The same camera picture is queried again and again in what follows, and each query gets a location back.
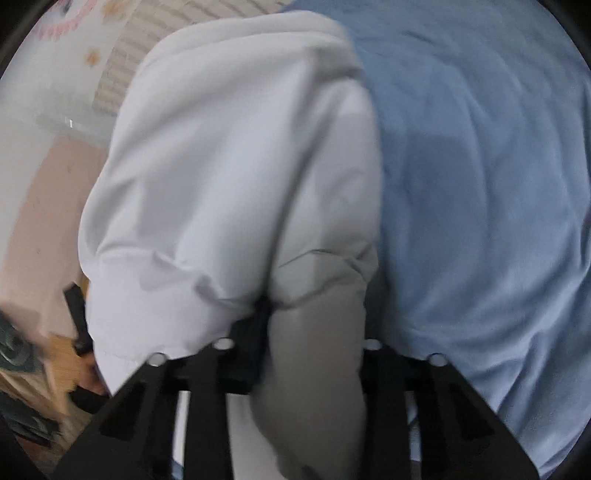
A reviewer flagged grey puffer jacket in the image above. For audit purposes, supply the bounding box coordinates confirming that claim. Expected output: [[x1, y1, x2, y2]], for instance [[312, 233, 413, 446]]
[[78, 11, 385, 480]]

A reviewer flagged clear plastic sheet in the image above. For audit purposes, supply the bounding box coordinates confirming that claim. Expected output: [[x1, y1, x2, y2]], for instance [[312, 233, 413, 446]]
[[36, 110, 122, 149]]

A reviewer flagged floral wall poster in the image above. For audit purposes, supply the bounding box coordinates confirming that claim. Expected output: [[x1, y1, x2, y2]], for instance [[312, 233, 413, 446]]
[[25, 0, 134, 68]]

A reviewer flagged light blue bed sheet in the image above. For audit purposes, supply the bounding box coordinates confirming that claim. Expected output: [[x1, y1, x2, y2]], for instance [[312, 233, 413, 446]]
[[281, 0, 591, 480]]

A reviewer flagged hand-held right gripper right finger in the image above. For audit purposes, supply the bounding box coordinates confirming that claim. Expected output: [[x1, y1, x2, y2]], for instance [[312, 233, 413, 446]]
[[360, 340, 540, 480]]

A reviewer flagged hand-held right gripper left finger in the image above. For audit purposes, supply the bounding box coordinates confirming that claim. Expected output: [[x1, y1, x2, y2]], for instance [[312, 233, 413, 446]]
[[54, 296, 274, 480]]

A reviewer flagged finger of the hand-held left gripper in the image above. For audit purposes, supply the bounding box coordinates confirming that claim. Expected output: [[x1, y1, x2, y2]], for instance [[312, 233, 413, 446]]
[[64, 281, 95, 357]]

